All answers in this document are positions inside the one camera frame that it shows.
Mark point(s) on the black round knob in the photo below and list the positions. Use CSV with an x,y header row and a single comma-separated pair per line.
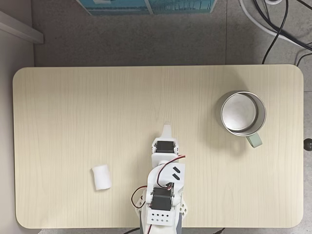
x,y
308,144

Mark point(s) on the white gauze dressing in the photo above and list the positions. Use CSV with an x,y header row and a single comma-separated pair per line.
x,y
102,177

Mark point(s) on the blue picture box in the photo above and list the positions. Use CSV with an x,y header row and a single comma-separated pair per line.
x,y
146,6

